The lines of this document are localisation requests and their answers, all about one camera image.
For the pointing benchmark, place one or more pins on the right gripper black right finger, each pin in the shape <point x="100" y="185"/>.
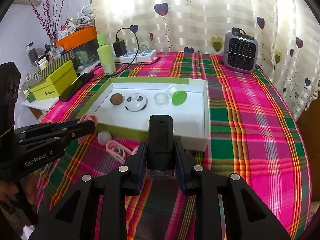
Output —
<point x="225" y="201"/>

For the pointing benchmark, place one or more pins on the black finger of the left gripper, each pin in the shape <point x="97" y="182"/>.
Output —
<point x="40" y="129"/>
<point x="52" y="141"/>

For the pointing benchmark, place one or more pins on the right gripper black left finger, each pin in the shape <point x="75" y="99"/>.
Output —
<point x="75" y="215"/>

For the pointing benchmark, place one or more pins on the pink clip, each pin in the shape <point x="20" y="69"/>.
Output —
<point x="119" y="152"/>
<point x="90" y="123"/>

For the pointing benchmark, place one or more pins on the white suction cup hook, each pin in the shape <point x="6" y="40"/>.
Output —
<point x="104" y="137"/>

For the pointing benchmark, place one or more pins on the brown walnut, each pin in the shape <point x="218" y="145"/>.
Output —
<point x="116" y="99"/>

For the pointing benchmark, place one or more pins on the green and white tray box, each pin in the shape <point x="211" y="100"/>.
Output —
<point x="191" y="120"/>

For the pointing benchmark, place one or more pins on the round white grey gadget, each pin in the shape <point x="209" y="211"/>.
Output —
<point x="136" y="102"/>

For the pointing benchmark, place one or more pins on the black stamp with clear cap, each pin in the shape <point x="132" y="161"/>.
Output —
<point x="161" y="156"/>

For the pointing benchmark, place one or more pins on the clear round cap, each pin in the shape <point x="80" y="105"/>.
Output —
<point x="161" y="99"/>

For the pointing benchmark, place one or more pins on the green white spool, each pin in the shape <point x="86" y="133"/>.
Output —
<point x="178" y="97"/>

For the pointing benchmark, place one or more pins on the person's left hand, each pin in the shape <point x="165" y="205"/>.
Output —
<point x="30" y="189"/>

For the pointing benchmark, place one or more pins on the lime green shoebox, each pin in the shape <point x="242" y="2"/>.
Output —
<point x="56" y="83"/>

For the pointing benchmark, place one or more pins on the chevron patterned box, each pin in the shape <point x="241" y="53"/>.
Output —
<point x="52" y="67"/>

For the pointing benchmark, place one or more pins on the black phone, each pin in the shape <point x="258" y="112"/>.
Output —
<point x="76" y="86"/>

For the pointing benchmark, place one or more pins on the plaid pink green blanket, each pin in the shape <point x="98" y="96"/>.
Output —
<point x="238" y="122"/>

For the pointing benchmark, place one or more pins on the orange storage bin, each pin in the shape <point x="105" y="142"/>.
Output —
<point x="78" y="38"/>

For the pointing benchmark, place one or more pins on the green lotion bottle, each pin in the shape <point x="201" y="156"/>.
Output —
<point x="105" y="55"/>

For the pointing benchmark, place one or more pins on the purple branch decoration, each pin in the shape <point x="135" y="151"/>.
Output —
<point x="50" y="16"/>

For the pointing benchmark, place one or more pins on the wooden cabinet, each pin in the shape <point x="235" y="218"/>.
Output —
<point x="309" y="127"/>

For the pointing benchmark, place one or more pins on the white power strip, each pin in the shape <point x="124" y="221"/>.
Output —
<point x="132" y="57"/>

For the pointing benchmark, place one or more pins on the grey mini heater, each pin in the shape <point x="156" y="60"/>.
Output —
<point x="240" y="52"/>

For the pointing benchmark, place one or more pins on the heart patterned curtain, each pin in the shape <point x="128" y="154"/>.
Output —
<point x="287" y="32"/>

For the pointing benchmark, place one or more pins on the black charger with cable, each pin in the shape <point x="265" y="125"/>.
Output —
<point x="120" y="46"/>

